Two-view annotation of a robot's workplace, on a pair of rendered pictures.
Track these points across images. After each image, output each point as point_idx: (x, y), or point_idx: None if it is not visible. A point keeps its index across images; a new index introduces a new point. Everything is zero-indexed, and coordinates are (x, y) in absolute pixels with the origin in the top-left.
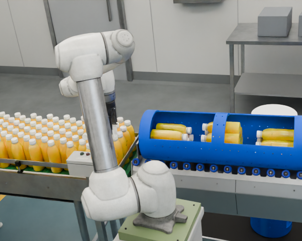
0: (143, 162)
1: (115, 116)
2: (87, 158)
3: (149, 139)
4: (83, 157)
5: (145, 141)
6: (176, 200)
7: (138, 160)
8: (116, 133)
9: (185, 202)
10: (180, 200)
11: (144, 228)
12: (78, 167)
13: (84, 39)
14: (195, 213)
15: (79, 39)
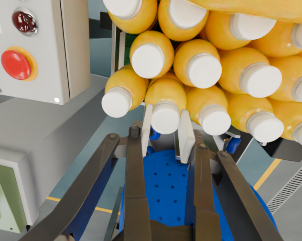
0: (170, 134)
1: (221, 206)
2: (1, 28)
3: (120, 227)
4: (1, 2)
5: (120, 213)
6: (9, 215)
7: (150, 138)
8: (178, 134)
9: (10, 222)
10: (12, 219)
11: None
12: None
13: None
14: None
15: None
